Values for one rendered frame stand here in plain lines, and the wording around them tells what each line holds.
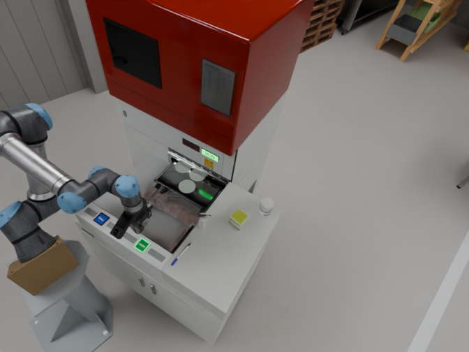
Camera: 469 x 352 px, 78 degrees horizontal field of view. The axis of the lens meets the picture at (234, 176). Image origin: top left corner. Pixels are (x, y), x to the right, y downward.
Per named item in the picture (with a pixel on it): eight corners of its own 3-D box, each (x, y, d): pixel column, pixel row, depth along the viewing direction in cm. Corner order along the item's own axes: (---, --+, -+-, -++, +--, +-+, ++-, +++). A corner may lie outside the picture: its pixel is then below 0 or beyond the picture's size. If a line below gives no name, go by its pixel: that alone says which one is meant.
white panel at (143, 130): (129, 137, 200) (118, 89, 169) (229, 193, 181) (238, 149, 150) (126, 140, 198) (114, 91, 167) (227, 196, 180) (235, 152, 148)
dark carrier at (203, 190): (190, 147, 192) (190, 146, 191) (235, 170, 184) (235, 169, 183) (157, 180, 172) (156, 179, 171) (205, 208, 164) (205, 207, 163)
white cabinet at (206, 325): (159, 214, 258) (149, 152, 194) (253, 272, 236) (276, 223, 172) (105, 274, 220) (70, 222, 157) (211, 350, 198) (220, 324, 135)
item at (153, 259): (95, 213, 162) (88, 199, 151) (174, 265, 149) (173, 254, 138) (81, 225, 156) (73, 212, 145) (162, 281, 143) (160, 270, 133)
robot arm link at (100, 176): (78, 174, 100) (103, 187, 98) (102, 160, 109) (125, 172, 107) (79, 191, 104) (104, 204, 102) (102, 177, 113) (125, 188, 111)
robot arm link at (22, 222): (5, 244, 123) (-17, 218, 119) (34, 225, 133) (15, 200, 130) (17, 240, 116) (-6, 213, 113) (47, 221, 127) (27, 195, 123)
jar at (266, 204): (261, 204, 161) (264, 195, 154) (272, 210, 160) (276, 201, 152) (255, 213, 157) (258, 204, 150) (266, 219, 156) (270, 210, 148)
